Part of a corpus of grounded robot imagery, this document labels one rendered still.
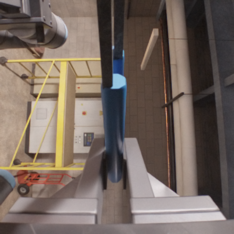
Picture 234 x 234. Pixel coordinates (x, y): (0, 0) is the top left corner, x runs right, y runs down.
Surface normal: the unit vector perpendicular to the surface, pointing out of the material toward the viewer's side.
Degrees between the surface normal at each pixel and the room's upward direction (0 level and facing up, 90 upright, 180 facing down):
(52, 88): 90
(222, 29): 90
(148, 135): 90
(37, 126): 90
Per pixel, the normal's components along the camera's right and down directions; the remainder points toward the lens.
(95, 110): 0.00, -0.13
